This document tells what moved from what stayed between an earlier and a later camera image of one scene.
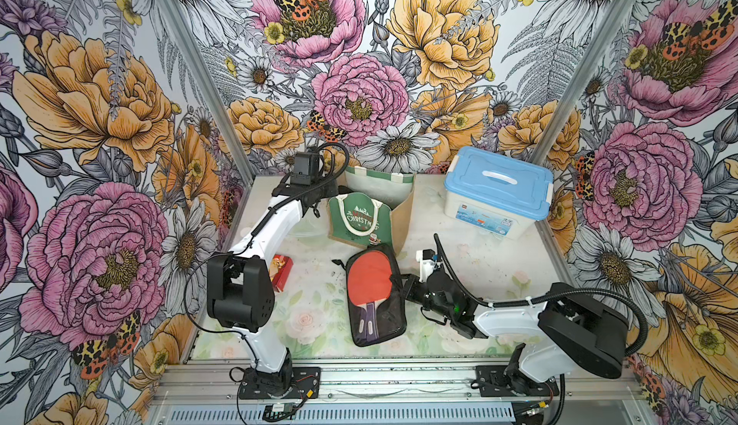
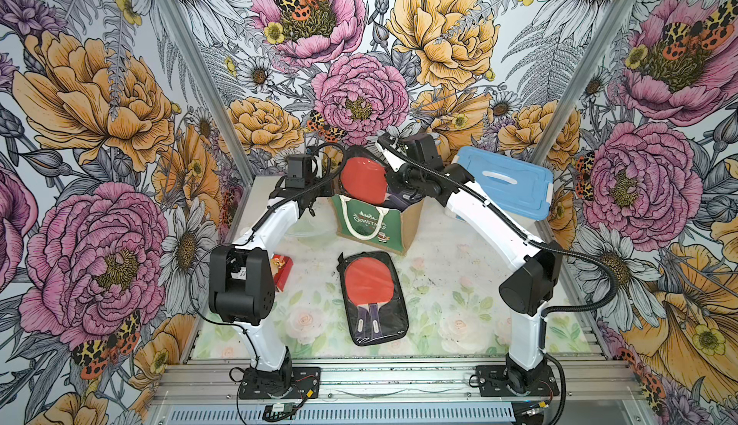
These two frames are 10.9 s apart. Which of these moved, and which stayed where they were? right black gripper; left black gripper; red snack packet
Moved: right black gripper
Stayed: left black gripper; red snack packet
